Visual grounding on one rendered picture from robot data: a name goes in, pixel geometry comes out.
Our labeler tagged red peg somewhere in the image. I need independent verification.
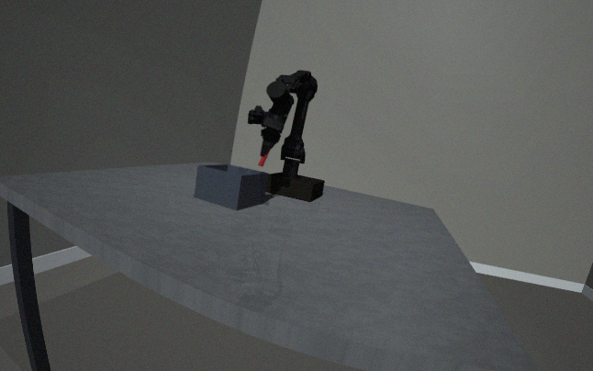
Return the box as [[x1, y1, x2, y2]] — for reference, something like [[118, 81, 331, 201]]
[[258, 148, 271, 166]]

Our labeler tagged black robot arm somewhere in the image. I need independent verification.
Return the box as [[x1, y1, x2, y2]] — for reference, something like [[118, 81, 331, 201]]
[[248, 70, 318, 178]]

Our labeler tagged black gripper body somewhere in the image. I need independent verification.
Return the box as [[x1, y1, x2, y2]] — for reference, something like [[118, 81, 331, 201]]
[[262, 107, 288, 137]]

